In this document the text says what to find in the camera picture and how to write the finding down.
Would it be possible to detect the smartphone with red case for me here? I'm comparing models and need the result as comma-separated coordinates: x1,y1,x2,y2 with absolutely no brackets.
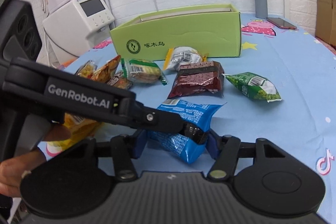
267,18,297,30

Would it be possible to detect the green biscuit packet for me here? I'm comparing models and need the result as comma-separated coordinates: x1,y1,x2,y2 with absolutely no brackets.
121,58,168,85

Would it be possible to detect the red orange cracker bag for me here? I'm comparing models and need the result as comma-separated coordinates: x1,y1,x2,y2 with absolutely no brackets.
91,55,121,83

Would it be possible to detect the small brown white packet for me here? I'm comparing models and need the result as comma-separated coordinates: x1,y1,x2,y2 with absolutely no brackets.
107,71,133,90

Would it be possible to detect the blue snack bag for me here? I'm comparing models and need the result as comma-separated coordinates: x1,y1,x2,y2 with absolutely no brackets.
148,99,222,164

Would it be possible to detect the person's left hand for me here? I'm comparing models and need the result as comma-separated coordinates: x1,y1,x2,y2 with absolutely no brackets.
0,124,71,197

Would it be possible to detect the white screen appliance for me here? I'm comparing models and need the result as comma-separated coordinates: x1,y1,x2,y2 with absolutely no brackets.
43,0,114,64

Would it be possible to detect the brown cardboard box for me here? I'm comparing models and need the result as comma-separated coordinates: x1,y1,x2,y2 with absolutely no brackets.
315,0,336,47

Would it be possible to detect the large yellow chip bag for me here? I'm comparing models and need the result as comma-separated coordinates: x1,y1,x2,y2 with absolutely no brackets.
47,113,102,151

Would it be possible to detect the green pea snack bag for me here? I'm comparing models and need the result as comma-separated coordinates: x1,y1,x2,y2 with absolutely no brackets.
224,72,282,102

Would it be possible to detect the yellow white snack packet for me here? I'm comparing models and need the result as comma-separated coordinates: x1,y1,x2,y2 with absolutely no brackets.
163,47,207,71

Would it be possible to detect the blue cartoon tablecloth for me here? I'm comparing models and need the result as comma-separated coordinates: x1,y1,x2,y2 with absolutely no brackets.
36,12,336,214

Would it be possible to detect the green cardboard box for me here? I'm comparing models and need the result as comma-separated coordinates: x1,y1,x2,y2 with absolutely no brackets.
110,4,242,61

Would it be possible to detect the dark red cookie packet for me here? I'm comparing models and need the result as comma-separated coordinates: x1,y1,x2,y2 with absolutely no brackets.
167,61,224,99

